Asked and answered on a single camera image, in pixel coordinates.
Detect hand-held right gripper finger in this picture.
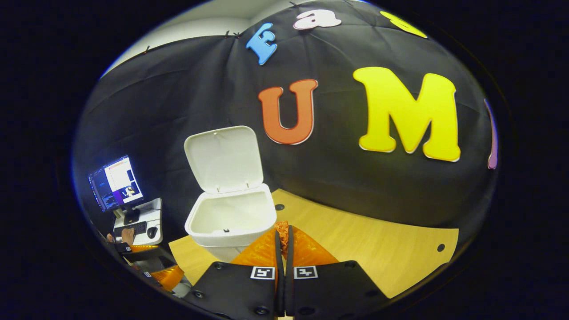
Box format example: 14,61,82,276
285,226,390,318
184,228,286,318

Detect wooden desktop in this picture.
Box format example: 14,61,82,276
168,188,459,320

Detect black backdrop cloth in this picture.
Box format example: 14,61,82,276
73,0,498,276

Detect black keyboard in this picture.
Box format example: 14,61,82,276
114,221,147,237

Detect white side table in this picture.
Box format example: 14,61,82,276
113,198,164,246

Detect white desktop garbage bin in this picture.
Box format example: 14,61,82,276
184,125,278,263

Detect orange paper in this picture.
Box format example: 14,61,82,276
275,220,290,249

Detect computer monitor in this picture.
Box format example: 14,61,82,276
88,155,145,213

